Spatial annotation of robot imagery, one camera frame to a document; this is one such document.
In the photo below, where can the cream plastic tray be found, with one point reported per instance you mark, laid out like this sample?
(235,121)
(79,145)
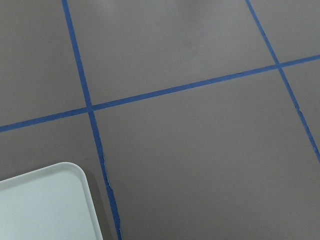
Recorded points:
(50,203)

